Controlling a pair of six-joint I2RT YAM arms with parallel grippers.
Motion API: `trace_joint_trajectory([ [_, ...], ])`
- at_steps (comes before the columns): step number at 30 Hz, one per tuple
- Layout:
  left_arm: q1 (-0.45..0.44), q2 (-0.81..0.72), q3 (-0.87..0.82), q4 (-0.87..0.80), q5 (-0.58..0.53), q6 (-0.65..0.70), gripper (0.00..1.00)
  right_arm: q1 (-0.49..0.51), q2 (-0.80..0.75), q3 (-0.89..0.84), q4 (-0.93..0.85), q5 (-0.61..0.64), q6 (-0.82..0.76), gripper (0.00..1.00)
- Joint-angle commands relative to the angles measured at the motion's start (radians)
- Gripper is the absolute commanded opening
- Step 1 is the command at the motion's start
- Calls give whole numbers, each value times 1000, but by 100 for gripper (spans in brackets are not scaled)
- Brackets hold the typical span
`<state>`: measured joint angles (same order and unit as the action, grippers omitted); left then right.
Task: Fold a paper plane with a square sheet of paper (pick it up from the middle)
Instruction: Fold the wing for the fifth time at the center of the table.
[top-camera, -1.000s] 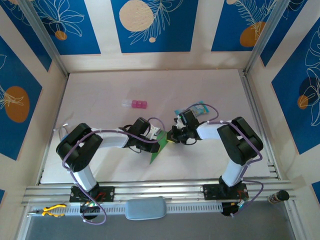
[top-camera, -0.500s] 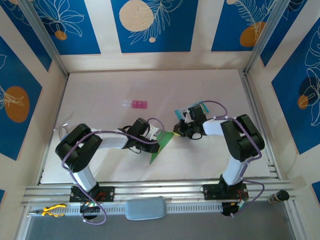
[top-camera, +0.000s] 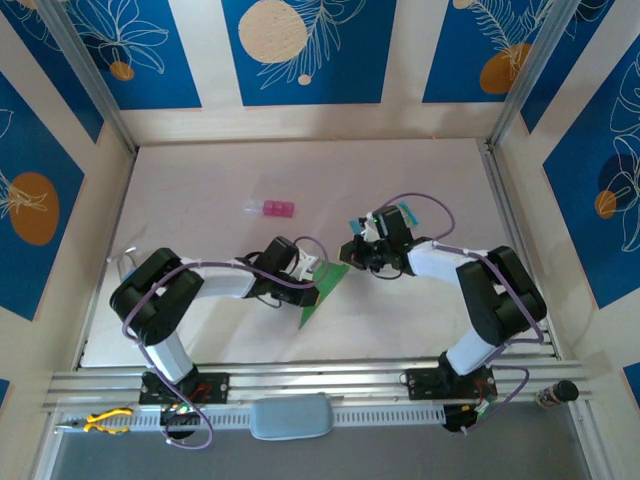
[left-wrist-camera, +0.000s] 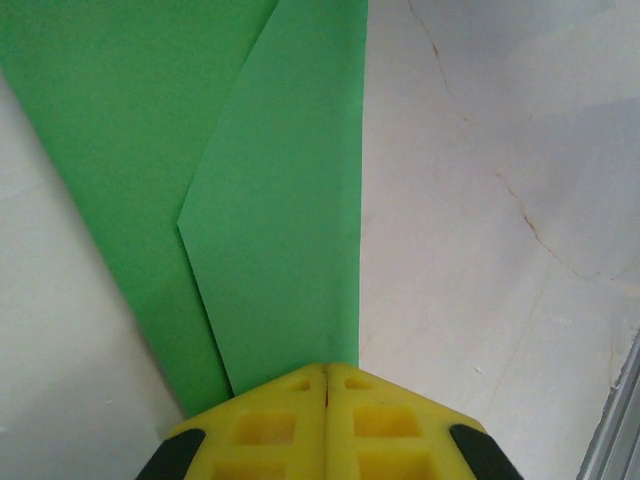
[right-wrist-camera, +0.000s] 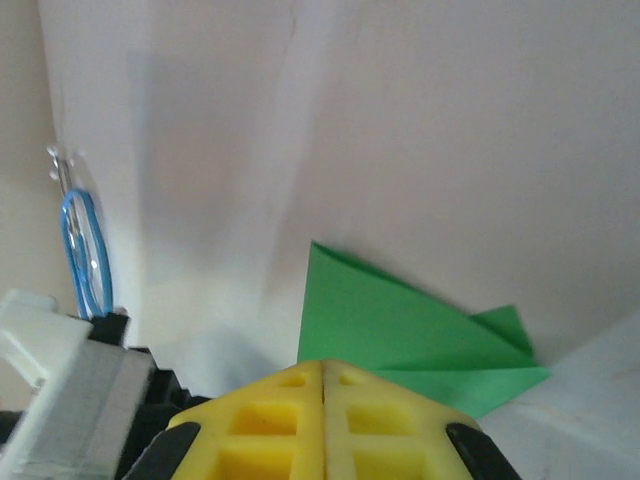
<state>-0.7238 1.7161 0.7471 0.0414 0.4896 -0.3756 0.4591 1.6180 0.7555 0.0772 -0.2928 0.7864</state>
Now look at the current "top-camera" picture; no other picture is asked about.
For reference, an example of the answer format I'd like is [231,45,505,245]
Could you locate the light blue toothbrush packet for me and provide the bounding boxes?
[348,200,419,235]

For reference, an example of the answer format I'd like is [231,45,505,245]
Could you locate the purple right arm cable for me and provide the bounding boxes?
[377,192,546,436]

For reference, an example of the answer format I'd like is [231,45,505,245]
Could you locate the pink and clear pill organizer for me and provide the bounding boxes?
[243,198,297,220]

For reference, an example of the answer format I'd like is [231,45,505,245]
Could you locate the dark capped small bottle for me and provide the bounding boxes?
[535,379,580,409]

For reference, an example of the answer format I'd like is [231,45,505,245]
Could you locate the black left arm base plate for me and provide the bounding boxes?
[138,370,231,406]

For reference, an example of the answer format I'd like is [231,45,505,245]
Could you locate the white wall hook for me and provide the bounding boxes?
[107,246,139,266]

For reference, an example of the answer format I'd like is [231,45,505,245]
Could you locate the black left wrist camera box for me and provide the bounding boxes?
[259,237,299,274]

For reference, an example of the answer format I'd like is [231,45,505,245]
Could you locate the green paper sheet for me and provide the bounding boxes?
[298,260,351,331]

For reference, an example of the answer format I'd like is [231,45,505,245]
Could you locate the aluminium side rail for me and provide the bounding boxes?
[477,139,561,359]

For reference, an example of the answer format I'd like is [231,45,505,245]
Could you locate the small green circuit board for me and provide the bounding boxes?
[469,399,501,419]
[159,403,200,427]

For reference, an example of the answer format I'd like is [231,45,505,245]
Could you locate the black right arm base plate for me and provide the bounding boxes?
[405,367,496,401]

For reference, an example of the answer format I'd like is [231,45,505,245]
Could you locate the white slotted cable duct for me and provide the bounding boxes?
[59,403,446,434]

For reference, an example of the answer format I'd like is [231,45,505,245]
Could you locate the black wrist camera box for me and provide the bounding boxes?
[259,237,299,274]
[372,205,414,244]

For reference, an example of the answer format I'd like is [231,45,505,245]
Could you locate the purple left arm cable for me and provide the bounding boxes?
[122,235,331,450]

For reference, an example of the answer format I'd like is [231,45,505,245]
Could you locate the grey blue zip pouch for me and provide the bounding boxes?
[248,393,335,441]

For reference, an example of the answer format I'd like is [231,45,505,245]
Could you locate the yellow handled pliers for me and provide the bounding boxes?
[55,407,135,435]

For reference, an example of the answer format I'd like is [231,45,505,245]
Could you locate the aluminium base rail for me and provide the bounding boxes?
[42,357,594,414]

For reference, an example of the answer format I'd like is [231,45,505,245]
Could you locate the aluminium frame post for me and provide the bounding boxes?
[37,0,139,156]
[487,0,584,151]

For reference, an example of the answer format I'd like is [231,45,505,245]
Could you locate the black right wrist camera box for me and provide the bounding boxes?
[372,205,414,244]

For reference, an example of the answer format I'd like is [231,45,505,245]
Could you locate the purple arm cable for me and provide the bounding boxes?
[377,192,546,436]
[122,235,331,450]

